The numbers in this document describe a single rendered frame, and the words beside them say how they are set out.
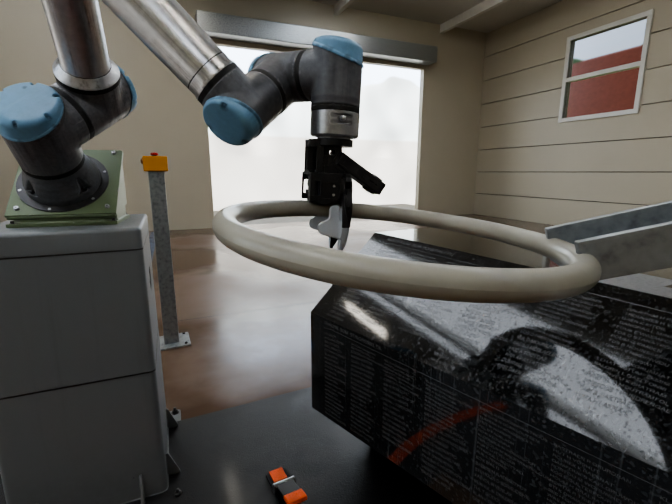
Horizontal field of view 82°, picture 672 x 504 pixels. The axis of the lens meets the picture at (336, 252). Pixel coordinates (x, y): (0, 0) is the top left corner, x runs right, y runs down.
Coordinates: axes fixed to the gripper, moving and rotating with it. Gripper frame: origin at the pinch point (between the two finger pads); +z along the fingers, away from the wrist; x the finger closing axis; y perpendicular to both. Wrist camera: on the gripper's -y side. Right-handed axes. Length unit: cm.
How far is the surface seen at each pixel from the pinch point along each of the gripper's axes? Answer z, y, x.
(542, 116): -136, -582, -556
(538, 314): 9.9, -33.9, 18.3
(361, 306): 21.7, -14.7, -21.4
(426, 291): -5.5, 7.7, 45.9
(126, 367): 44, 48, -41
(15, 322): 28, 72, -39
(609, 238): -8.6, -18.7, 40.0
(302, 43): -226, -129, -649
